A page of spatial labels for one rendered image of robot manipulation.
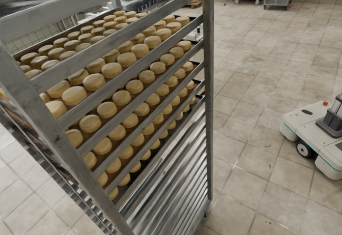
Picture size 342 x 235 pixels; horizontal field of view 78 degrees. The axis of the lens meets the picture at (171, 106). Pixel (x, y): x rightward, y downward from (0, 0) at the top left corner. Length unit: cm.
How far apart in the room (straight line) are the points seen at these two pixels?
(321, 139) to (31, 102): 207
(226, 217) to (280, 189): 51
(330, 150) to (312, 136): 17
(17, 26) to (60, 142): 19
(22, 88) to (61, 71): 8
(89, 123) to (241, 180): 167
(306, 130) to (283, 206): 67
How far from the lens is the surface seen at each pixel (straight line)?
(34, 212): 240
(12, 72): 36
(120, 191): 76
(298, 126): 222
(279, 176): 214
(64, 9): 42
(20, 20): 39
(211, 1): 78
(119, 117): 54
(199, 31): 242
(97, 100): 48
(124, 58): 58
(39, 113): 39
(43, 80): 41
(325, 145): 213
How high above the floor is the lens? 176
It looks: 41 degrees down
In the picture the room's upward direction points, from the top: 10 degrees counter-clockwise
